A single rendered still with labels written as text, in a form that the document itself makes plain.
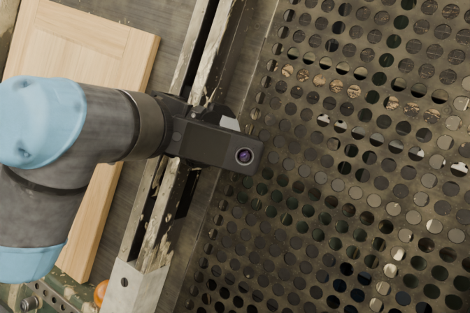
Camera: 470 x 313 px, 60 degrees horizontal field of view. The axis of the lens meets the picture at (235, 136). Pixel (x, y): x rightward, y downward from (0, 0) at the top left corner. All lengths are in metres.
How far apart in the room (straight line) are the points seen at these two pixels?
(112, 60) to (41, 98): 0.46
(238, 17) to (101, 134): 0.33
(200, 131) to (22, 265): 0.22
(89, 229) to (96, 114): 0.48
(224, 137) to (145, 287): 0.33
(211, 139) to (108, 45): 0.39
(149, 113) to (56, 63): 0.50
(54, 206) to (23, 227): 0.03
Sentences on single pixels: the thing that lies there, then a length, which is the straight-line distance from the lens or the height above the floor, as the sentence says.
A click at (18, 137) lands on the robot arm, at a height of 1.40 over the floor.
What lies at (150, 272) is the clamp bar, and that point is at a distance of 0.70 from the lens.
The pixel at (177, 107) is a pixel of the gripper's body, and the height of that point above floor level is 1.31.
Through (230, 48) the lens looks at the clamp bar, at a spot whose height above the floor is 1.31.
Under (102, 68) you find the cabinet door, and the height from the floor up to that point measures 1.22.
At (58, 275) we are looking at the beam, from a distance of 0.89.
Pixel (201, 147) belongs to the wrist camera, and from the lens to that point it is 0.47.
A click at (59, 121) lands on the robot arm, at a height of 1.41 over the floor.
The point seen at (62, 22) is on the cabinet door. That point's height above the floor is 1.26.
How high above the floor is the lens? 1.59
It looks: 39 degrees down
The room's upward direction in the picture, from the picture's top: straight up
